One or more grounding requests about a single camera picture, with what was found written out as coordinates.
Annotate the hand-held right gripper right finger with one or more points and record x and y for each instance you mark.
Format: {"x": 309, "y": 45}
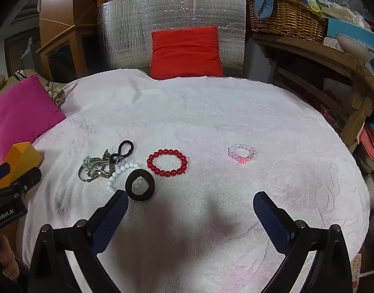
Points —
{"x": 271, "y": 219}

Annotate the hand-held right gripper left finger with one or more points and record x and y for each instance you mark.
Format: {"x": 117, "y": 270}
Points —
{"x": 113, "y": 216}

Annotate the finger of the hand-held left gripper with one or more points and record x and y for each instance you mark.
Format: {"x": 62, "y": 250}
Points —
{"x": 28, "y": 180}
{"x": 0, "y": 171}

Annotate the orange cardboard box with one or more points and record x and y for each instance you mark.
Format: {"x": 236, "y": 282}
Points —
{"x": 22, "y": 155}

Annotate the person's left hand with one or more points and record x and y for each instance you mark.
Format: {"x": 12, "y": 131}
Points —
{"x": 8, "y": 256}

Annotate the pink cushion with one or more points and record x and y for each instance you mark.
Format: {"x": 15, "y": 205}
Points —
{"x": 22, "y": 116}

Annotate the thin black hair loop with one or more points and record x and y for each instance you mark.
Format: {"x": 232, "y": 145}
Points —
{"x": 132, "y": 146}

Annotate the patterned beige cloth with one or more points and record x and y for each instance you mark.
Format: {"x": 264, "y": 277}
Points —
{"x": 57, "y": 93}

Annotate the white textured towel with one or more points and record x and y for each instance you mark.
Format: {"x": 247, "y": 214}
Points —
{"x": 205, "y": 113}

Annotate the red bags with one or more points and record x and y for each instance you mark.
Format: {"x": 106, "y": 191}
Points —
{"x": 372, "y": 145}

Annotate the wooden side table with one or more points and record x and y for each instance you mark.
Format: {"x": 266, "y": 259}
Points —
{"x": 342, "y": 64}

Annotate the silver foil insulation panel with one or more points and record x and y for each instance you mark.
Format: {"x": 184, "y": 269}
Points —
{"x": 122, "y": 36}

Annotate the wooden cabinet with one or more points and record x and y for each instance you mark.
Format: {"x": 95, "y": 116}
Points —
{"x": 67, "y": 12}

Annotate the red cushion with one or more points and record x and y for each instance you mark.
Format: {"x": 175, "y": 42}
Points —
{"x": 185, "y": 52}

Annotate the wicker basket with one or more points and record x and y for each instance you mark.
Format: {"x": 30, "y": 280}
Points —
{"x": 284, "y": 21}

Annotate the blue box with bowl print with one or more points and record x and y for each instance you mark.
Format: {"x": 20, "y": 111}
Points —
{"x": 352, "y": 35}

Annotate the clear plastic bags pile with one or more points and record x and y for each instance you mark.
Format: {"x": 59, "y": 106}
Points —
{"x": 336, "y": 3}

